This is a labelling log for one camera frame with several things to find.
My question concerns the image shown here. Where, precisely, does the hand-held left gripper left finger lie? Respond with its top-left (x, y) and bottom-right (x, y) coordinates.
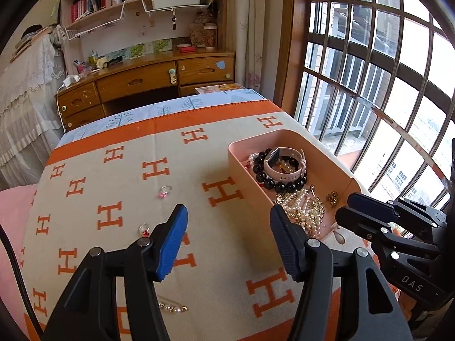
top-left (42, 204), bottom-right (189, 341)

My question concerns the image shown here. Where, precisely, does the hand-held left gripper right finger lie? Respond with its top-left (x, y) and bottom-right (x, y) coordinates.
top-left (269, 205), bottom-right (415, 341)

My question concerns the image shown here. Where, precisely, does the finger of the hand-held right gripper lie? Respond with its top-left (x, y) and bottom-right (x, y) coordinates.
top-left (348, 192), bottom-right (446, 228)
top-left (335, 207), bottom-right (441, 256)

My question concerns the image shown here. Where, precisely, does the white pearl necklace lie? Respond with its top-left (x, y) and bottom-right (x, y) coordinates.
top-left (281, 189), bottom-right (320, 238)

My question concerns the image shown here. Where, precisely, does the gold pearl hair comb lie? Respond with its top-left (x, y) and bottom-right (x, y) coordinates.
top-left (275, 185), bottom-right (326, 237)

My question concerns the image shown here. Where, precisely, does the black bead bracelet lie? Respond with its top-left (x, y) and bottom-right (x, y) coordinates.
top-left (253, 148), bottom-right (308, 192)

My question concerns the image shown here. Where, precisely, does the pink smartwatch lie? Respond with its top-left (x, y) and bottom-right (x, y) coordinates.
top-left (262, 147), bottom-right (307, 182)

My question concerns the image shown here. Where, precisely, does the pink cardboard box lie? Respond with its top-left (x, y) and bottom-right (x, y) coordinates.
top-left (227, 130), bottom-right (372, 253)

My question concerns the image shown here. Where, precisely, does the pearl pin brooch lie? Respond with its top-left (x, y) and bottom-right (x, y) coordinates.
top-left (158, 302), bottom-right (189, 314)

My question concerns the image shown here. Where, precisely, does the orange patterned blanket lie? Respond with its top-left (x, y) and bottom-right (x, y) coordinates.
top-left (19, 101), bottom-right (402, 341)

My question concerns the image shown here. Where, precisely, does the light blue printed sheet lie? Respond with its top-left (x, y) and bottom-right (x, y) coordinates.
top-left (57, 88), bottom-right (265, 148)

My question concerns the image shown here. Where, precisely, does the window with metal grille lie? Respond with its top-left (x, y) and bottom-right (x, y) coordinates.
top-left (295, 0), bottom-right (455, 217)

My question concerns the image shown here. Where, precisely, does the orange magazine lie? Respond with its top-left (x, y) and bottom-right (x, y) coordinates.
top-left (195, 83), bottom-right (246, 95)

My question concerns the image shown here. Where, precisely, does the wooden desk with drawers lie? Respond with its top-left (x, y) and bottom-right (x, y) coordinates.
top-left (55, 47), bottom-right (236, 132)

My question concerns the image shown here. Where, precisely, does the pink blanket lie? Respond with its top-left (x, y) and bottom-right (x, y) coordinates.
top-left (0, 184), bottom-right (47, 341)

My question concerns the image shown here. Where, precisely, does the piano under white lace cover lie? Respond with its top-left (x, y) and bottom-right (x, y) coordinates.
top-left (0, 32), bottom-right (68, 190)

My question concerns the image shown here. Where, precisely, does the floral box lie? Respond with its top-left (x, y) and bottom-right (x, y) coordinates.
top-left (188, 21), bottom-right (207, 47)

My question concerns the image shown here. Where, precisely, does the pale floral curtain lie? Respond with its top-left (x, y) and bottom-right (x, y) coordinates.
top-left (226, 0), bottom-right (285, 100)

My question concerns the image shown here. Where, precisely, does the lidded paper cup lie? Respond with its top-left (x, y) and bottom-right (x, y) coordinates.
top-left (204, 23), bottom-right (218, 49)

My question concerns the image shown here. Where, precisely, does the wooden bookshelf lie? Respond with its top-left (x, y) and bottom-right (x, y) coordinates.
top-left (59, 0), bottom-right (228, 59)

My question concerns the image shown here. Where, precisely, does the stack of books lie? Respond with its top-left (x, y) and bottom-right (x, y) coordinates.
top-left (10, 24), bottom-right (59, 61)

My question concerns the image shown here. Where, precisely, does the black cable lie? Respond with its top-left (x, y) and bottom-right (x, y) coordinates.
top-left (0, 225), bottom-right (44, 341)

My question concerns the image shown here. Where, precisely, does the white cable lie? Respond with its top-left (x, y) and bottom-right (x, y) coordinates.
top-left (55, 84), bottom-right (67, 132)

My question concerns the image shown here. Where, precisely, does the white wire basket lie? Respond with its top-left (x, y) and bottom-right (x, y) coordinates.
top-left (140, 0), bottom-right (214, 17)
top-left (64, 2), bottom-right (127, 39)

